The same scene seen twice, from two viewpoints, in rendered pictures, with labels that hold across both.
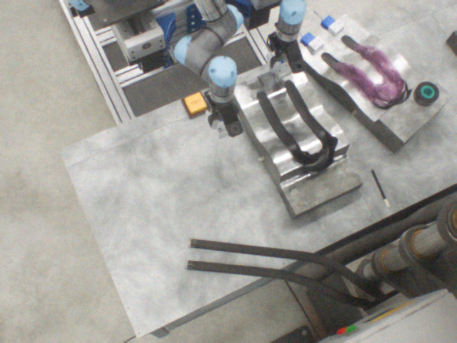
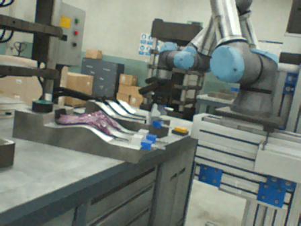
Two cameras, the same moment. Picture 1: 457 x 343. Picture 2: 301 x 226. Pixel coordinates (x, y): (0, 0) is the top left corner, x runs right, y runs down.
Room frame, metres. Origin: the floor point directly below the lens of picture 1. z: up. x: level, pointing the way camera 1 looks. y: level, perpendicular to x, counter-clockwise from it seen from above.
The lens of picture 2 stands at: (2.15, -0.89, 1.15)
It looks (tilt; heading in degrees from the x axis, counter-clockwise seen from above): 9 degrees down; 148
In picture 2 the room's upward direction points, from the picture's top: 9 degrees clockwise
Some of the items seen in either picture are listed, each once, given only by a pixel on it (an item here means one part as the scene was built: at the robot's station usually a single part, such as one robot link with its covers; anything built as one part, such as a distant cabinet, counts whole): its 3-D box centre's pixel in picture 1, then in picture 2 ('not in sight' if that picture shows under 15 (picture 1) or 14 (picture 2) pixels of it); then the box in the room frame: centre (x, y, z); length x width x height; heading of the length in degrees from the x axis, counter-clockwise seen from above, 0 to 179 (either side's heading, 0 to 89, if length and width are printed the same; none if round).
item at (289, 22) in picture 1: (291, 13); (166, 58); (1.01, -0.14, 1.20); 0.09 x 0.08 x 0.11; 2
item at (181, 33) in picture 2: not in sight; (178, 77); (-2.84, 2.78, 1.03); 1.54 x 0.94 x 2.06; 126
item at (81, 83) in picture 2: not in sight; (58, 88); (-4.30, 0.70, 0.37); 1.20 x 0.82 x 0.74; 44
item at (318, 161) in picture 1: (298, 124); (121, 107); (0.78, -0.22, 0.92); 0.35 x 0.16 x 0.09; 32
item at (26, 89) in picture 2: not in sight; (28, 85); (-3.58, -0.02, 0.47); 1.22 x 0.80 x 0.94; 40
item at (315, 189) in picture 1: (295, 134); (118, 116); (0.76, -0.22, 0.87); 0.50 x 0.26 x 0.14; 32
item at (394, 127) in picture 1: (370, 78); (87, 129); (1.02, -0.48, 0.86); 0.50 x 0.26 x 0.11; 49
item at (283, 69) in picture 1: (275, 61); (159, 124); (1.03, -0.13, 0.89); 0.13 x 0.05 x 0.05; 32
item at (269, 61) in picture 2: not in sight; (258, 69); (1.42, 0.00, 1.20); 0.13 x 0.12 x 0.14; 92
